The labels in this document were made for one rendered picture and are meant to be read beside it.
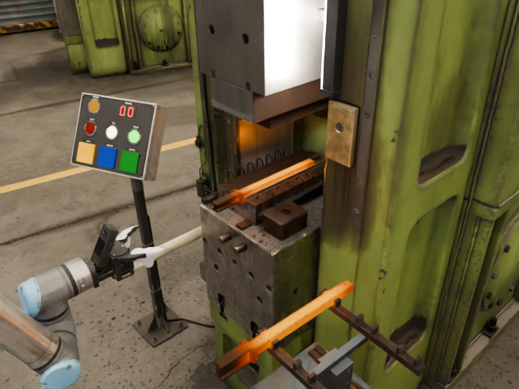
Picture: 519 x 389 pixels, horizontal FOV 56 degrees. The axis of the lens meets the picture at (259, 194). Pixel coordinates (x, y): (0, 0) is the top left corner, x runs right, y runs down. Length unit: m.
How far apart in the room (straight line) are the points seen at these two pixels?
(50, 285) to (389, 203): 0.90
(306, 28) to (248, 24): 0.17
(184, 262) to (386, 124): 1.89
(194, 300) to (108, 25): 4.26
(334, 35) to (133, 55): 5.15
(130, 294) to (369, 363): 1.47
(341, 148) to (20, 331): 0.90
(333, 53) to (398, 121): 0.23
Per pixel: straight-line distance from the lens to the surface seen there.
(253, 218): 1.57
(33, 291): 1.32
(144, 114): 1.82
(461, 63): 1.52
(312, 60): 1.44
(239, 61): 1.38
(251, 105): 1.39
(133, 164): 1.82
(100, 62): 6.29
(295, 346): 1.86
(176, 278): 2.81
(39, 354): 1.26
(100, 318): 2.69
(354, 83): 1.29
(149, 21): 6.21
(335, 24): 1.26
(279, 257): 1.49
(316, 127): 1.92
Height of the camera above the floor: 1.82
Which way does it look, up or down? 31 degrees down
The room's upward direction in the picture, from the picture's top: 1 degrees counter-clockwise
